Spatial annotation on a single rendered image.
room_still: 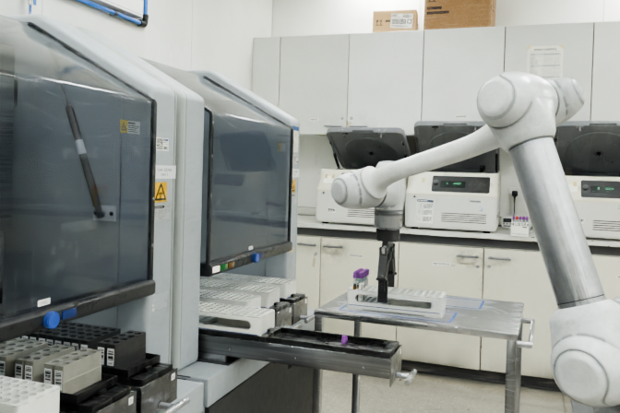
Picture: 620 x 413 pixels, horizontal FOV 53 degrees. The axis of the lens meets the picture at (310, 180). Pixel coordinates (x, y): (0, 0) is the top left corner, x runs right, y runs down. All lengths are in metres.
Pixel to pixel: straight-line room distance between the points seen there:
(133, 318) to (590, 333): 0.99
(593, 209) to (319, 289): 1.72
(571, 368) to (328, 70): 3.29
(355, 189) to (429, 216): 2.13
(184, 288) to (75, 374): 0.43
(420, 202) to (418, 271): 0.43
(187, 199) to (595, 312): 0.97
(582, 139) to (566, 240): 2.67
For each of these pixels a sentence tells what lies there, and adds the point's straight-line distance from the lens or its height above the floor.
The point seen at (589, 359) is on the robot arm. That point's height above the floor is 0.90.
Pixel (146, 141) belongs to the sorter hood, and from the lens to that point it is 1.41.
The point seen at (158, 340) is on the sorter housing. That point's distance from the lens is 1.55.
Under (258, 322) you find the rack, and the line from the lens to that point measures 1.66.
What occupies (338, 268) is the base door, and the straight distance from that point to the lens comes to 4.03.
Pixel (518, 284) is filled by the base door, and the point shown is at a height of 0.61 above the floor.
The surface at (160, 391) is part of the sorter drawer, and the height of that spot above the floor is 0.78.
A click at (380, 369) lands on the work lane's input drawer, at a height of 0.78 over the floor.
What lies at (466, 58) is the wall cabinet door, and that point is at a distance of 4.19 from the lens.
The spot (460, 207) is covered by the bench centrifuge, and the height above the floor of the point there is 1.05.
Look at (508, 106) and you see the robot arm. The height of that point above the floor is 1.41.
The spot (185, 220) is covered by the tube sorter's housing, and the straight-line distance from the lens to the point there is 1.59.
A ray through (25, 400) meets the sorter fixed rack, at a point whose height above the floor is 0.86.
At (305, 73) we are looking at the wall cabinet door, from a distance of 4.42.
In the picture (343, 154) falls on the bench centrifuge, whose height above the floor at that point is 1.37.
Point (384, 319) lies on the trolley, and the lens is 1.89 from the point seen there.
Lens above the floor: 1.26
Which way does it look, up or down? 1 degrees down
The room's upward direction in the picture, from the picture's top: 2 degrees clockwise
